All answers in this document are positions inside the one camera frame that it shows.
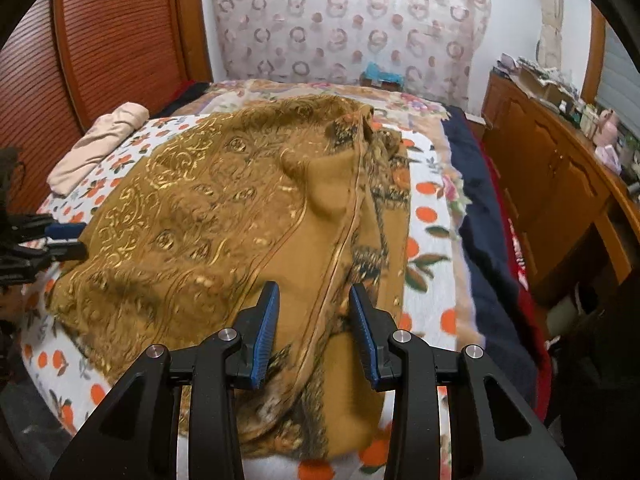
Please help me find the floral blanket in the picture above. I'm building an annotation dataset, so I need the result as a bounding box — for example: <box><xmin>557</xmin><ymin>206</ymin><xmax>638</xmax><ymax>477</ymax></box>
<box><xmin>155</xmin><ymin>79</ymin><xmax>486</xmax><ymax>346</ymax></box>

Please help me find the wooden headboard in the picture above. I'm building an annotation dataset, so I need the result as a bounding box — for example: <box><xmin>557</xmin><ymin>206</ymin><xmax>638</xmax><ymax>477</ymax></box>
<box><xmin>0</xmin><ymin>0</ymin><xmax>213</xmax><ymax>201</ymax></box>

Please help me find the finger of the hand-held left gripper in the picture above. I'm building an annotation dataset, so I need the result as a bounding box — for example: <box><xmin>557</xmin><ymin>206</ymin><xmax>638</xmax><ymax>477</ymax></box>
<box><xmin>0</xmin><ymin>214</ymin><xmax>87</xmax><ymax>242</ymax></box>
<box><xmin>0</xmin><ymin>242</ymin><xmax>87</xmax><ymax>283</ymax></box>

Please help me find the folded pink cloth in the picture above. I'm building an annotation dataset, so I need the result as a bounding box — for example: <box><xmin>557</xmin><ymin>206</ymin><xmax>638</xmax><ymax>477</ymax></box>
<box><xmin>48</xmin><ymin>102</ymin><xmax>151</xmax><ymax>196</ymax></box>

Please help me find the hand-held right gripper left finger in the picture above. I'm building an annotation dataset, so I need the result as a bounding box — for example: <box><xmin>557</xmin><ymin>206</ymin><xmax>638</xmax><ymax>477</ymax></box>
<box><xmin>50</xmin><ymin>281</ymin><xmax>281</xmax><ymax>480</ymax></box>

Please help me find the blue box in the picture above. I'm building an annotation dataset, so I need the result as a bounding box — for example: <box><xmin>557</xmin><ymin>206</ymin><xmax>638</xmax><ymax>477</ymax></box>
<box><xmin>361</xmin><ymin>62</ymin><xmax>405</xmax><ymax>92</ymax></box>

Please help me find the circle pattern curtain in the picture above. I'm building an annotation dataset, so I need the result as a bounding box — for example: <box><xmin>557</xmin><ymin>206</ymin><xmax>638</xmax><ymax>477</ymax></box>
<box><xmin>210</xmin><ymin>0</ymin><xmax>493</xmax><ymax>111</ymax></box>

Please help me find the pile of clutter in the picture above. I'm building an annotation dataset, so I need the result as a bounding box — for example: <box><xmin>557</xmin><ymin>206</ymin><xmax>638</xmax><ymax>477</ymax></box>
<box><xmin>492</xmin><ymin>52</ymin><xmax>640</xmax><ymax>181</ymax></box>

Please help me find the wooden window frame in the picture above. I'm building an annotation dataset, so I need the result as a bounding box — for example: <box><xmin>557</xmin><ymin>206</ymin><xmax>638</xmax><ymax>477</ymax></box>
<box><xmin>580</xmin><ymin>5</ymin><xmax>608</xmax><ymax>106</ymax></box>

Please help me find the navy blanket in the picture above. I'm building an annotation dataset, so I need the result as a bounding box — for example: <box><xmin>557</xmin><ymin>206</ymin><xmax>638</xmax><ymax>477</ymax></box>
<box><xmin>442</xmin><ymin>105</ymin><xmax>551</xmax><ymax>411</ymax></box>

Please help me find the wooden cabinet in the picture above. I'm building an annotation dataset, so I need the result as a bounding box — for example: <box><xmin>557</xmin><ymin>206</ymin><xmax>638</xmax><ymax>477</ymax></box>
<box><xmin>482</xmin><ymin>72</ymin><xmax>640</xmax><ymax>311</ymax></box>

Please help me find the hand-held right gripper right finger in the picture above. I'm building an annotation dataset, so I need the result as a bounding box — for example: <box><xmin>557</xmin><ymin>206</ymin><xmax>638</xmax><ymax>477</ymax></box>
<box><xmin>348</xmin><ymin>284</ymin><xmax>576</xmax><ymax>480</ymax></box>

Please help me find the golden brown patterned garment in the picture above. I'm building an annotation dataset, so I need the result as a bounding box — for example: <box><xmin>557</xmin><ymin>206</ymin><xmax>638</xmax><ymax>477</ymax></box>
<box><xmin>50</xmin><ymin>94</ymin><xmax>413</xmax><ymax>461</ymax></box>

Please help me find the pink bottle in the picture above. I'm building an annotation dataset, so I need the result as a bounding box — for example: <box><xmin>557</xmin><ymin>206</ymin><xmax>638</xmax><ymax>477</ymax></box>
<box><xmin>595</xmin><ymin>110</ymin><xmax>621</xmax><ymax>146</ymax></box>

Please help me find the orange fruit print blanket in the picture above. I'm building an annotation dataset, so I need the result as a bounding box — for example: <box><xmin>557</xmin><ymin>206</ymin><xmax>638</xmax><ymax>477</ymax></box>
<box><xmin>20</xmin><ymin>110</ymin><xmax>481</xmax><ymax>480</ymax></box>

